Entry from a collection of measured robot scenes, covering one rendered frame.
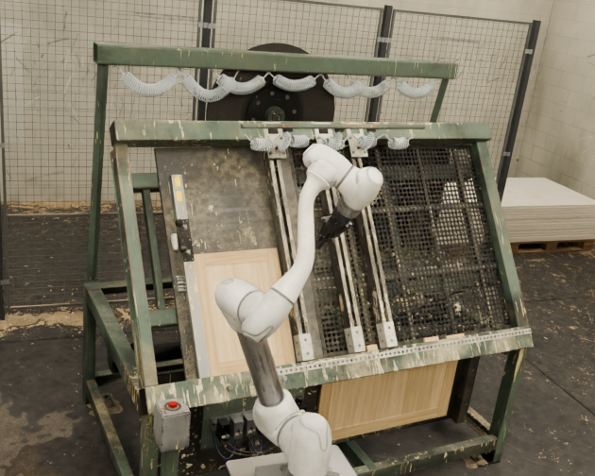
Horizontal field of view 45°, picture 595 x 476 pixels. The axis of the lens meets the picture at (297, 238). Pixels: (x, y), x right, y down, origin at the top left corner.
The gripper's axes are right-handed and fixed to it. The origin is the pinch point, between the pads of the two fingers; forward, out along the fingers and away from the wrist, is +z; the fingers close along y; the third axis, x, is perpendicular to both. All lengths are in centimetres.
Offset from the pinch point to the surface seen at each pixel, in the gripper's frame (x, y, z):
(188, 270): -23, 31, 70
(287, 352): 5, -22, 82
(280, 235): -46, -12, 59
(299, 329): -4, -25, 74
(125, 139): -72, 69, 46
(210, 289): -18, 19, 74
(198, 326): 0, 23, 78
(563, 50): -520, -482, 178
